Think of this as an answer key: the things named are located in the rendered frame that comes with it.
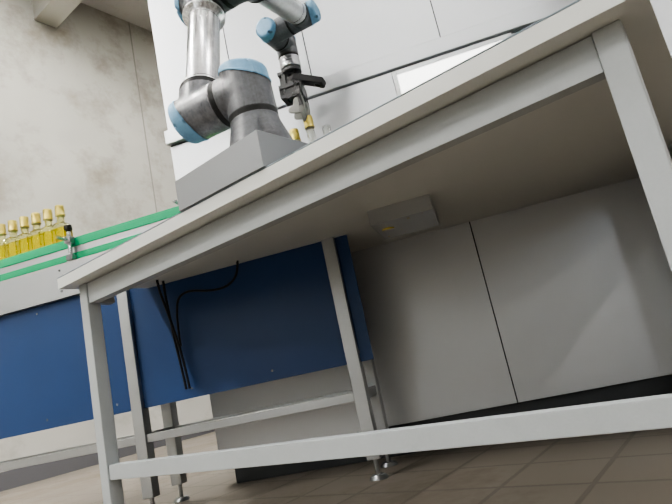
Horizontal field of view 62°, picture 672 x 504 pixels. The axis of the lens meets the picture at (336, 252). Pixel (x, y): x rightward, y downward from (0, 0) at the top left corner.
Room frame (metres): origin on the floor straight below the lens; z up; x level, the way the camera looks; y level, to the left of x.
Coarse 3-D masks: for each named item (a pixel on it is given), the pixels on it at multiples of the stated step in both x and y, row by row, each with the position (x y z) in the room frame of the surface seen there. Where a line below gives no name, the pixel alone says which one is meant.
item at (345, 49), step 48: (336, 0) 1.92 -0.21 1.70; (384, 0) 1.88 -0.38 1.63; (432, 0) 1.84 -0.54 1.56; (480, 0) 1.80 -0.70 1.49; (528, 0) 1.77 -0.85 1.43; (576, 0) 1.71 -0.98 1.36; (240, 48) 2.02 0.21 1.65; (336, 48) 1.93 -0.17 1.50; (384, 48) 1.89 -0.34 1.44; (432, 48) 1.83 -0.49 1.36; (192, 144) 2.08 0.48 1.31
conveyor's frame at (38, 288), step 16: (96, 256) 1.84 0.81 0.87; (32, 272) 1.91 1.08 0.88; (48, 272) 1.89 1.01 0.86; (64, 272) 1.88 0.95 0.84; (0, 288) 1.94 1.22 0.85; (16, 288) 1.92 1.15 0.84; (32, 288) 1.91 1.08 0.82; (48, 288) 1.89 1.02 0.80; (0, 304) 1.94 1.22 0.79; (16, 304) 1.92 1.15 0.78; (32, 304) 1.91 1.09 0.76
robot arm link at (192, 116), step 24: (192, 0) 1.30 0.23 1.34; (216, 0) 1.32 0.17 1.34; (192, 24) 1.29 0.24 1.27; (216, 24) 1.32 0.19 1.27; (192, 48) 1.27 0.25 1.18; (216, 48) 1.29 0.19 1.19; (192, 72) 1.24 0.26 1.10; (216, 72) 1.27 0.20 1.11; (192, 96) 1.20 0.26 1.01; (192, 120) 1.21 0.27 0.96; (216, 120) 1.20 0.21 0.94
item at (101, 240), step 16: (176, 208) 1.79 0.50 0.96; (128, 224) 1.83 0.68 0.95; (144, 224) 1.82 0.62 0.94; (80, 240) 1.88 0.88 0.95; (96, 240) 1.87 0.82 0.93; (112, 240) 1.85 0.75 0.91; (16, 256) 1.94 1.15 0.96; (32, 256) 1.93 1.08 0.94; (48, 256) 1.91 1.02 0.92; (64, 256) 1.89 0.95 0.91; (80, 256) 1.88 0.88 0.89; (0, 272) 1.96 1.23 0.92; (16, 272) 1.94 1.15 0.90
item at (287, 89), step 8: (280, 72) 1.81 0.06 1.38; (288, 72) 1.80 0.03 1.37; (296, 72) 1.82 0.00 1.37; (280, 80) 1.82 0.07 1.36; (288, 80) 1.81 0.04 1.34; (296, 80) 1.78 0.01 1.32; (280, 88) 1.79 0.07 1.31; (288, 88) 1.79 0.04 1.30; (296, 88) 1.78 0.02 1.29; (304, 88) 1.82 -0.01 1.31; (280, 96) 1.79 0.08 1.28; (288, 96) 1.79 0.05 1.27; (296, 96) 1.80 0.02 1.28; (304, 96) 1.81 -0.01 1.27; (288, 104) 1.84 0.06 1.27
